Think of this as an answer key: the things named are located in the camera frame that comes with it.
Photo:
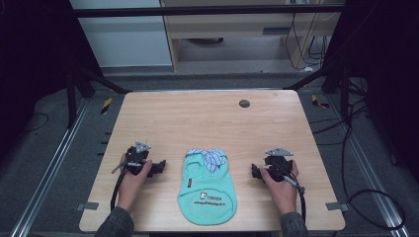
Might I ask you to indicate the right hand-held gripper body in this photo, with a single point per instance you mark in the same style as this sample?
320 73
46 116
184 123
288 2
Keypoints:
278 163

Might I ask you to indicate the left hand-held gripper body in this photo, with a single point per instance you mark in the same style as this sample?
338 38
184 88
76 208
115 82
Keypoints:
138 158

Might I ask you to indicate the person's left hand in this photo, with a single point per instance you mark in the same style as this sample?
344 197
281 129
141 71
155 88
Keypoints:
131 184

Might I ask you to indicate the person's right hand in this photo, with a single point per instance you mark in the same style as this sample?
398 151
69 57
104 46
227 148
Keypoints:
281 192

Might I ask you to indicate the mint green pet shirt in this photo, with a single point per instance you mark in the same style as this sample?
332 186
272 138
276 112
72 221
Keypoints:
207 189

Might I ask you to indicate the yellow black hazard tape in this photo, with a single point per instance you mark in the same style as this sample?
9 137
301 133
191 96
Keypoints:
318 102
106 106

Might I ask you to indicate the grey round table grommet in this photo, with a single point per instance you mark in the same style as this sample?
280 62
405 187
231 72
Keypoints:
244 103

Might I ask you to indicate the black metal stand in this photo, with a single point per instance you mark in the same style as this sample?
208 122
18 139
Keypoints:
336 89
79 95

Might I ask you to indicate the white cabinet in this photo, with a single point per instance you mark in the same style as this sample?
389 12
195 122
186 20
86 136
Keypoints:
122 36

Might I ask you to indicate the wooden desk cabinet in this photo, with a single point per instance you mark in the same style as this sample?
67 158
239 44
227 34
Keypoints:
247 29

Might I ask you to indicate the black horizontal bar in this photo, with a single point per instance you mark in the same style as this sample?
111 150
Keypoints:
204 11

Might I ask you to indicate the grey table bracket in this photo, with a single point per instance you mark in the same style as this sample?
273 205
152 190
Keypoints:
336 206
87 206

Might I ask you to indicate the aluminium floor rail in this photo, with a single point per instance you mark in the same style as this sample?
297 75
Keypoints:
365 164
49 168

